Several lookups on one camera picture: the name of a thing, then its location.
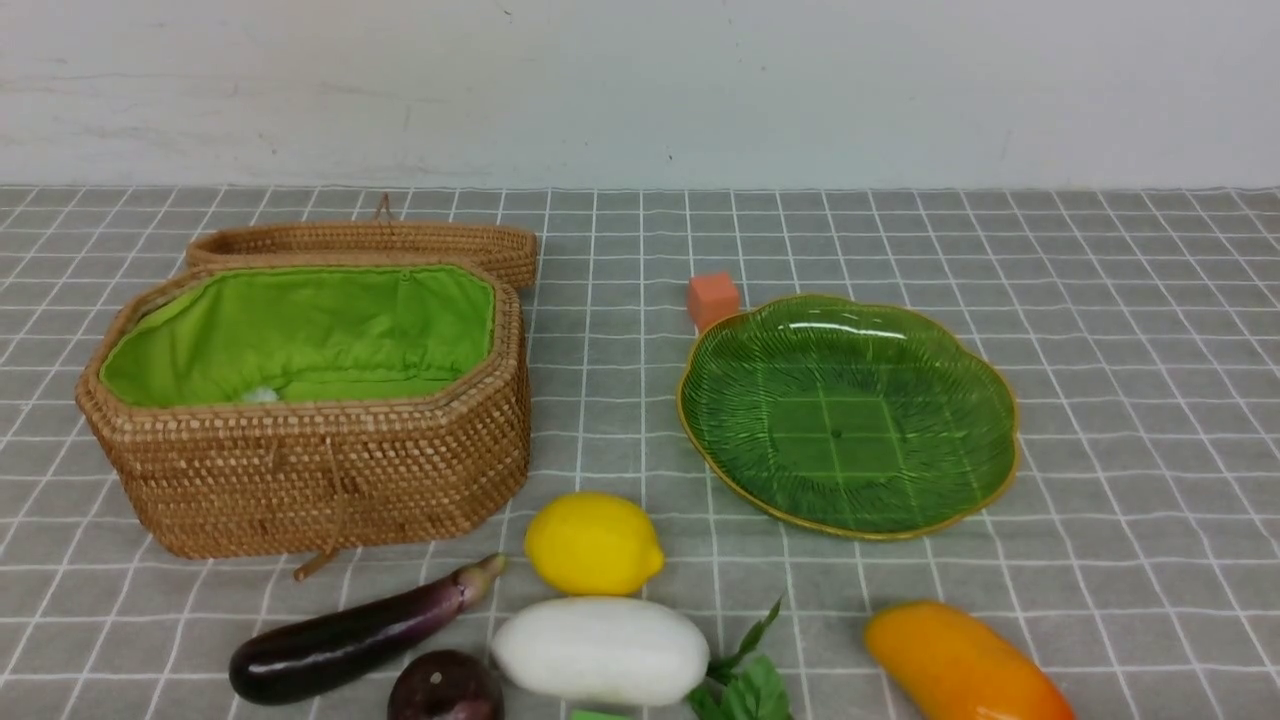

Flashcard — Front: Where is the small green block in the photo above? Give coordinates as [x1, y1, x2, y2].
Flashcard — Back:
[568, 708, 630, 720]

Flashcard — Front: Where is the dark purple passion fruit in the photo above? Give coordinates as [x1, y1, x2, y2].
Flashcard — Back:
[387, 650, 506, 719]

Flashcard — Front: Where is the purple eggplant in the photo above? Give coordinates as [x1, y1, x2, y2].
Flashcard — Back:
[228, 553, 507, 706]

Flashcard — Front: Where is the yellow lemon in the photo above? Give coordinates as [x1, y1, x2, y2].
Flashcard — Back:
[524, 492, 666, 596]

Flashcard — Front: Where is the woven wicker basket lid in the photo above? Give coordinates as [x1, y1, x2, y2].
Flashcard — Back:
[186, 193, 539, 290]

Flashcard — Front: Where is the small orange cube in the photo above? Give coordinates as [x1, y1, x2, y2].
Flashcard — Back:
[686, 272, 742, 333]

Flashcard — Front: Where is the white radish with green leaves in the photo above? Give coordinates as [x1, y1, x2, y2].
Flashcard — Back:
[490, 596, 794, 719]

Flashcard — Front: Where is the woven wicker basket green lining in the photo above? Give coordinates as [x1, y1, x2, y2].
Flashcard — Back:
[76, 256, 532, 579]

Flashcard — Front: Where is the green glass leaf plate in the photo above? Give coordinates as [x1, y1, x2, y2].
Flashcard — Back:
[676, 293, 1021, 541]

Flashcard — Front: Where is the grey checked tablecloth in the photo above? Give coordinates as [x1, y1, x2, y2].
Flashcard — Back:
[1, 186, 1279, 719]

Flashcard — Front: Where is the orange yellow mango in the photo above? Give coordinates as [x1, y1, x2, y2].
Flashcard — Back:
[863, 600, 1075, 719]

